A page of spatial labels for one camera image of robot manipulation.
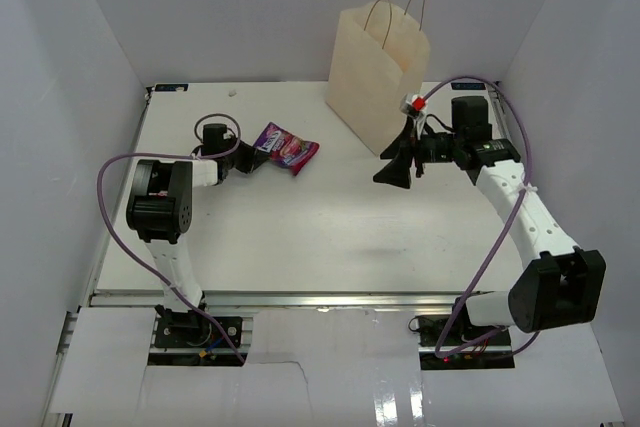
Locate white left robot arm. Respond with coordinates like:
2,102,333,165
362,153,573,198
126,123,269,346

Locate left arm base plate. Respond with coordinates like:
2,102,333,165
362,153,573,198
152,316,243,352

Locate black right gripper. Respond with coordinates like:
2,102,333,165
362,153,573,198
373,117,464,189

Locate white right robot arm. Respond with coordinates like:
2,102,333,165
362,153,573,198
373,94,606,346

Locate purple Fox's candy bag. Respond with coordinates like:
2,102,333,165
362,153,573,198
253,122,320,176

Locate beige paper bag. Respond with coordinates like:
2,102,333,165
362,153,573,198
325,0,431,156

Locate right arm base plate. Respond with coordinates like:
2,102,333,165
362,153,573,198
407,315,515,371

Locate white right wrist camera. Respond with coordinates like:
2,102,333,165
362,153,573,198
400,94,427,137

